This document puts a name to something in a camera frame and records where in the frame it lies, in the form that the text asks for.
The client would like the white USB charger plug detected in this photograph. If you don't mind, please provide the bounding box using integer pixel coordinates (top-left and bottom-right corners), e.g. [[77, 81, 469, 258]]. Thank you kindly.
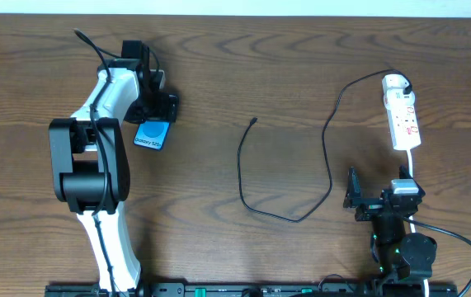
[[382, 73, 412, 95]]

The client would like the blue Galaxy smartphone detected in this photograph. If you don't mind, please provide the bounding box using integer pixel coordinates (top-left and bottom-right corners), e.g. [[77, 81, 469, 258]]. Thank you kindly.
[[134, 121, 170, 151]]

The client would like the white power strip cord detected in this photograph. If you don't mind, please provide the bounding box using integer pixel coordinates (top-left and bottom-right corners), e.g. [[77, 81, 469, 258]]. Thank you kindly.
[[406, 148, 431, 297]]

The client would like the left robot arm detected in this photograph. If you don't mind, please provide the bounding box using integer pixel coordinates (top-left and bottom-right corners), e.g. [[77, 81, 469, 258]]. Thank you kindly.
[[45, 40, 179, 296]]

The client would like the black USB charging cable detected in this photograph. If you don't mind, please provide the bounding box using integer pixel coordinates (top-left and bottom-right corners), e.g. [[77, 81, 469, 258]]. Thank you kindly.
[[237, 68, 413, 224]]

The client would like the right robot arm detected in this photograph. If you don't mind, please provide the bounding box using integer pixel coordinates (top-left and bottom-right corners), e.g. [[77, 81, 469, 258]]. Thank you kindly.
[[343, 166, 437, 296]]

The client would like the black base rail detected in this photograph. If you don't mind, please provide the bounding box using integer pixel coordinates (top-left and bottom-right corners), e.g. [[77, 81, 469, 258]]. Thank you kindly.
[[44, 280, 458, 297]]

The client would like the white power strip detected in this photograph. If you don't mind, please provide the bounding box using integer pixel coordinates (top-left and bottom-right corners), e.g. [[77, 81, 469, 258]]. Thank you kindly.
[[384, 88, 422, 151]]

